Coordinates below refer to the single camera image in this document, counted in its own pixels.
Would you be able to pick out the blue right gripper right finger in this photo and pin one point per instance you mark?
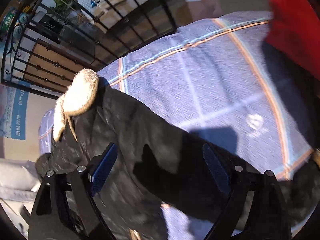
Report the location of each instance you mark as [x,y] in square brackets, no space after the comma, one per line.
[217,170]

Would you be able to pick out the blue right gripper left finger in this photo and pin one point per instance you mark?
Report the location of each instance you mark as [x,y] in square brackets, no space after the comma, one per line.
[100,168]

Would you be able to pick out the black quilted shearling jacket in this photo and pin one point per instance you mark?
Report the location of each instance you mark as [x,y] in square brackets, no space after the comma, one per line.
[157,164]

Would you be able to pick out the pile of white clothes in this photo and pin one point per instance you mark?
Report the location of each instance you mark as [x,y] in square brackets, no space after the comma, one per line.
[19,186]

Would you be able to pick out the blue plaid bed sheet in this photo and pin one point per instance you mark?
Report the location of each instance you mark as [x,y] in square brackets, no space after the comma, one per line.
[221,81]

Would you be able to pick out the black iron bed footboard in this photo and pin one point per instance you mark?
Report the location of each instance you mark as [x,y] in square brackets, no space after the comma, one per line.
[44,43]

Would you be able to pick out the red puffy garment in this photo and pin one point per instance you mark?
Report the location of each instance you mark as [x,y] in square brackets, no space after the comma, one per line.
[294,31]

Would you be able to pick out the brown paper shopping bag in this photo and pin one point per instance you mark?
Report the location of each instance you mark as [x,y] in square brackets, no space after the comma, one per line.
[195,10]

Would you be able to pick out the blue and white wall poster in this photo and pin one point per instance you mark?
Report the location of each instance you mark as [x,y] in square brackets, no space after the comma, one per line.
[13,112]

